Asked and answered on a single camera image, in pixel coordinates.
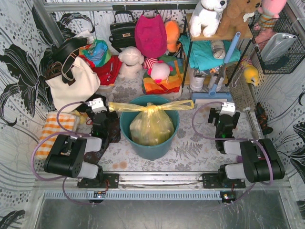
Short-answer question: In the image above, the white fluffy plush lamb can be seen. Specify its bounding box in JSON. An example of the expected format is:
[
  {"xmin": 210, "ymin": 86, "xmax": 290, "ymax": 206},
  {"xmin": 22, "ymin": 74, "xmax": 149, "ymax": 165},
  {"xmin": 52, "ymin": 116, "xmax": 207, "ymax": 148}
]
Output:
[{"xmin": 118, "ymin": 46, "xmax": 144, "ymax": 80}]

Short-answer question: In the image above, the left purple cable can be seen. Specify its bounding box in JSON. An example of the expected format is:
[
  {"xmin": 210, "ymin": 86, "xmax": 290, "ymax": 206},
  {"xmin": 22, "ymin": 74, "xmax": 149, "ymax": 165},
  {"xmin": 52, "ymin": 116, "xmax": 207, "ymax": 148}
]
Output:
[{"xmin": 30, "ymin": 101, "xmax": 105, "ymax": 206}]

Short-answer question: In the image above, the teal cloth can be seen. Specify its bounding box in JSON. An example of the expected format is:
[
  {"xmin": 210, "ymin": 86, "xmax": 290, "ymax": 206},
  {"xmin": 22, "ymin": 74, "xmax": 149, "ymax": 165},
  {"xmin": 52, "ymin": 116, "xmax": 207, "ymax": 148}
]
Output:
[{"xmin": 179, "ymin": 35, "xmax": 241, "ymax": 71}]

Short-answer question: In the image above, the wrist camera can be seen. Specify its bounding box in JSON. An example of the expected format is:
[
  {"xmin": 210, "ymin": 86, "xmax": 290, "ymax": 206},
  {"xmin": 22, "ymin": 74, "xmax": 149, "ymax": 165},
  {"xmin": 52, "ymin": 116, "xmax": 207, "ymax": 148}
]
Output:
[
  {"xmin": 219, "ymin": 102, "xmax": 235, "ymax": 116},
  {"xmin": 86, "ymin": 98, "xmax": 107, "ymax": 114}
]

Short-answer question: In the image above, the pink plush toy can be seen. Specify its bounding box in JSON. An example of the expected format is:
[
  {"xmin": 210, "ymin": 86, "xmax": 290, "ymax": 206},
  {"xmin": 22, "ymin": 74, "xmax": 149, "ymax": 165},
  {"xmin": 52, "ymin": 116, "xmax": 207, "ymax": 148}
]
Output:
[{"xmin": 258, "ymin": 0, "xmax": 287, "ymax": 26}]

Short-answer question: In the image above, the teal plastic trash bin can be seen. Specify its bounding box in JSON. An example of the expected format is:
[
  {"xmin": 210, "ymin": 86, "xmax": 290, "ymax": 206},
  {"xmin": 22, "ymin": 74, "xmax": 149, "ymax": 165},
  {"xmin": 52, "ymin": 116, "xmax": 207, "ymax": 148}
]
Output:
[{"xmin": 120, "ymin": 95, "xmax": 180, "ymax": 161}]

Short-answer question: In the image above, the magenta felt bag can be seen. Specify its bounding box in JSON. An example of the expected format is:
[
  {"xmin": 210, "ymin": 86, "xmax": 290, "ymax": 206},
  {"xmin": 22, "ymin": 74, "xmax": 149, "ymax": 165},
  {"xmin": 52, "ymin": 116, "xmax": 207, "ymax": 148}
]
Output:
[{"xmin": 135, "ymin": 14, "xmax": 167, "ymax": 58}]

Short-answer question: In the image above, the colourful striped cloth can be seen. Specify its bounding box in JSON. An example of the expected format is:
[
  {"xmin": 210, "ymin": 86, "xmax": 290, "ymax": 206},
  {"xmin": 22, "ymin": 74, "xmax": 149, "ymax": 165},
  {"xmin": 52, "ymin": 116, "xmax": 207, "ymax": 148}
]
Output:
[{"xmin": 79, "ymin": 40, "xmax": 112, "ymax": 68}]

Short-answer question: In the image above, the orange plush toy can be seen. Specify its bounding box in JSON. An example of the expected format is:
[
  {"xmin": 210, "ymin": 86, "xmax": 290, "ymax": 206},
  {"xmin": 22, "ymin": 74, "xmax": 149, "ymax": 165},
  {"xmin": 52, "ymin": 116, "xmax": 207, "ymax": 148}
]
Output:
[{"xmin": 164, "ymin": 21, "xmax": 180, "ymax": 52}]

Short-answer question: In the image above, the orange checkered cloth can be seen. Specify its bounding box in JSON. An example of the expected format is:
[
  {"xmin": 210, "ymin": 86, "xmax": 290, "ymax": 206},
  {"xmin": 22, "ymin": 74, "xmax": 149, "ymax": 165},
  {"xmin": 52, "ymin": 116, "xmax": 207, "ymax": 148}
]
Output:
[{"xmin": 35, "ymin": 112, "xmax": 80, "ymax": 160}]

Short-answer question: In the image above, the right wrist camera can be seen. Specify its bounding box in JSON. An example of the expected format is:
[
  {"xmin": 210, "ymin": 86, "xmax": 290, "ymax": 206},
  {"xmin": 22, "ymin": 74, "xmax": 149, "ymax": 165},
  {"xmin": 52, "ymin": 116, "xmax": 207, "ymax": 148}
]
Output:
[{"xmin": 219, "ymin": 102, "xmax": 235, "ymax": 116}]

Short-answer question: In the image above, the black leather handbag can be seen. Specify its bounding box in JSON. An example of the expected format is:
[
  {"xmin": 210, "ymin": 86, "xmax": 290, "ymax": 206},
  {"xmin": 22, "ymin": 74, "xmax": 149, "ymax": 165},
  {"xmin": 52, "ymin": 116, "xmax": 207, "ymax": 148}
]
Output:
[{"xmin": 109, "ymin": 10, "xmax": 137, "ymax": 53}]

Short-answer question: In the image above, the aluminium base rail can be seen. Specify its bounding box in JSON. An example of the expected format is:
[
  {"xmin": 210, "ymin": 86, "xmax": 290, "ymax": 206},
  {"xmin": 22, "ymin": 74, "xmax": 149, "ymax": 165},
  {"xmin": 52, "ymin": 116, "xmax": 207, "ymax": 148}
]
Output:
[{"xmin": 33, "ymin": 171, "xmax": 291, "ymax": 191}]

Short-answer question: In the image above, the yellow plush duck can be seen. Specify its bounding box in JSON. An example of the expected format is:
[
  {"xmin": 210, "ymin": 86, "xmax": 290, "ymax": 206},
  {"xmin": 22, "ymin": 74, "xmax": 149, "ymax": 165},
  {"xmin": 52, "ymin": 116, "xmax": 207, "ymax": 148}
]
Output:
[{"xmin": 240, "ymin": 57, "xmax": 259, "ymax": 86}]

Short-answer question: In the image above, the black wire basket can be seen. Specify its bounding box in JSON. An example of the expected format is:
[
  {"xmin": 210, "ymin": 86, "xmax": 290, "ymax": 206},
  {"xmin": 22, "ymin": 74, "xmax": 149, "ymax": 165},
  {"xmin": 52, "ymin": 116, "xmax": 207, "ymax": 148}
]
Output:
[{"xmin": 249, "ymin": 11, "xmax": 305, "ymax": 74}]

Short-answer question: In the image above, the dark patterned necktie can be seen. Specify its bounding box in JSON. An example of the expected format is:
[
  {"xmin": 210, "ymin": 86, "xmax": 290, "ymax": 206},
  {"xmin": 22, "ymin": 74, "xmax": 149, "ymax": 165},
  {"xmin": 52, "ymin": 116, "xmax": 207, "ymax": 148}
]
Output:
[{"xmin": 83, "ymin": 118, "xmax": 121, "ymax": 165}]

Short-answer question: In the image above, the yellow plastic trash bag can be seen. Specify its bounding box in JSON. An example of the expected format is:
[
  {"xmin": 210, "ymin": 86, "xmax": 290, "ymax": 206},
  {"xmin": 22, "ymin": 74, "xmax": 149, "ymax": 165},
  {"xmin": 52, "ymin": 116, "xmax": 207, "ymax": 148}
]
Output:
[{"xmin": 109, "ymin": 100, "xmax": 194, "ymax": 146}]

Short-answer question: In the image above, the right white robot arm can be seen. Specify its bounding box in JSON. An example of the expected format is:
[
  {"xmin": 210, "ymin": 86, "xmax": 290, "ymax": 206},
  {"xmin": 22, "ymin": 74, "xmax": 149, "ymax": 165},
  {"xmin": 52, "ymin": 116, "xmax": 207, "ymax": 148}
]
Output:
[{"xmin": 203, "ymin": 108, "xmax": 285, "ymax": 188}]

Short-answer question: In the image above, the brown teddy bear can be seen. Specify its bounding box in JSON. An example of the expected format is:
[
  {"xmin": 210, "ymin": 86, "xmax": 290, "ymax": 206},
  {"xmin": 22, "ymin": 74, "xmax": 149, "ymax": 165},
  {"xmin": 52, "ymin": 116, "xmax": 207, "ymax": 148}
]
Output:
[{"xmin": 216, "ymin": 0, "xmax": 262, "ymax": 38}]

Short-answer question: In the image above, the black hat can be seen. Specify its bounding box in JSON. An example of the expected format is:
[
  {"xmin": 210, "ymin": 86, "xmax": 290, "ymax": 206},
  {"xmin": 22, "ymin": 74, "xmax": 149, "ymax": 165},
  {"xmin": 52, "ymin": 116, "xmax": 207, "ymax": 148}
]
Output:
[{"xmin": 52, "ymin": 37, "xmax": 88, "ymax": 63}]

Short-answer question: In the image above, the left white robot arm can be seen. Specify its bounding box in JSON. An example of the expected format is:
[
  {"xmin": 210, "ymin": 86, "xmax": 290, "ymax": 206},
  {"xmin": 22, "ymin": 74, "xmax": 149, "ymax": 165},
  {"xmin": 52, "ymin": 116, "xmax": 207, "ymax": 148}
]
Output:
[{"xmin": 44, "ymin": 102, "xmax": 121, "ymax": 189}]

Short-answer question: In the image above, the pink white plush doll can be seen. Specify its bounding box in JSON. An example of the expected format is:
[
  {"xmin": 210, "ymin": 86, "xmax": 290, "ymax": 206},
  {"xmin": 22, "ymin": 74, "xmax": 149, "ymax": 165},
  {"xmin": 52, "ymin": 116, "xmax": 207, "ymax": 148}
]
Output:
[{"xmin": 143, "ymin": 58, "xmax": 173, "ymax": 83}]

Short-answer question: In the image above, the purple cable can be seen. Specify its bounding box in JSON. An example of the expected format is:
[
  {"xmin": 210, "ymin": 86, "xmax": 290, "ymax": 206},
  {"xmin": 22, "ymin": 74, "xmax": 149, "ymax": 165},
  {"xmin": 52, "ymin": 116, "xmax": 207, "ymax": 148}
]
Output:
[
  {"xmin": 30, "ymin": 101, "xmax": 105, "ymax": 206},
  {"xmin": 192, "ymin": 101, "xmax": 275, "ymax": 205}
]

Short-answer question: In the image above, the light blue squeegee tool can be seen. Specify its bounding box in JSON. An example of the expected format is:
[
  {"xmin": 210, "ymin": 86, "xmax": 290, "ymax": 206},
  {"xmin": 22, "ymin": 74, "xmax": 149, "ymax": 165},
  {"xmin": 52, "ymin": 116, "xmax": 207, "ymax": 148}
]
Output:
[{"xmin": 192, "ymin": 32, "xmax": 241, "ymax": 104}]

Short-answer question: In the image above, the cream canvas tote bag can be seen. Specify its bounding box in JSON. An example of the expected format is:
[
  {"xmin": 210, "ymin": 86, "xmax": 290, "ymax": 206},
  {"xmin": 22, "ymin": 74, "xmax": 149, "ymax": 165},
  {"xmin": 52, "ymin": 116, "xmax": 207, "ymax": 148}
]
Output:
[{"xmin": 46, "ymin": 57, "xmax": 101, "ymax": 110}]

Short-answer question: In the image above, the white plush dog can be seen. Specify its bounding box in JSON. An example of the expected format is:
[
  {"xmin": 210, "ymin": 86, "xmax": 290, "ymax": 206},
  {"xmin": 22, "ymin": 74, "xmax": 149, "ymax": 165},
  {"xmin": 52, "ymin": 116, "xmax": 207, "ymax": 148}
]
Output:
[{"xmin": 190, "ymin": 0, "xmax": 227, "ymax": 38}]

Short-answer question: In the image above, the grey foil pouch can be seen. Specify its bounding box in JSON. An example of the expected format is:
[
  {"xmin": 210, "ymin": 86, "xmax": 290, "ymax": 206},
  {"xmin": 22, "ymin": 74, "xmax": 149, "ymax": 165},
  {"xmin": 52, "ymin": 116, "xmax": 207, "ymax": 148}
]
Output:
[{"xmin": 261, "ymin": 33, "xmax": 298, "ymax": 62}]

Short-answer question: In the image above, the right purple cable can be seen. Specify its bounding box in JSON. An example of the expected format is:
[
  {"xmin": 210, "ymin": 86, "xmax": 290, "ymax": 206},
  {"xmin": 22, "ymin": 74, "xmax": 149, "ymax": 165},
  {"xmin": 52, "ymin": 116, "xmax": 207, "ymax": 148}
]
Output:
[{"xmin": 192, "ymin": 101, "xmax": 275, "ymax": 205}]

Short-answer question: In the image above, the red garment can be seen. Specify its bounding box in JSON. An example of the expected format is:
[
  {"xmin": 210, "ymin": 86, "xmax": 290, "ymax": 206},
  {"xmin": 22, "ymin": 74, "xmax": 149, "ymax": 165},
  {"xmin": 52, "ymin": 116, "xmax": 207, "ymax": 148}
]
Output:
[{"xmin": 92, "ymin": 55, "xmax": 122, "ymax": 86}]

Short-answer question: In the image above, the rainbow striped cloth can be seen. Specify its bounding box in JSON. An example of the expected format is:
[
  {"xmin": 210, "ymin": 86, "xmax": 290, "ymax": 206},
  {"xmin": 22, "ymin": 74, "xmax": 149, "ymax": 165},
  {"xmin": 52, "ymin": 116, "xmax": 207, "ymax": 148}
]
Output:
[{"xmin": 142, "ymin": 55, "xmax": 184, "ymax": 94}]

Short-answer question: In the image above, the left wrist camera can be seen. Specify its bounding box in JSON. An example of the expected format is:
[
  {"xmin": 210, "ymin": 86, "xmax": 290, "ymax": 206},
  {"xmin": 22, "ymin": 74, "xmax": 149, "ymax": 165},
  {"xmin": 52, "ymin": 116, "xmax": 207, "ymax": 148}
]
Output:
[{"xmin": 86, "ymin": 98, "xmax": 107, "ymax": 114}]

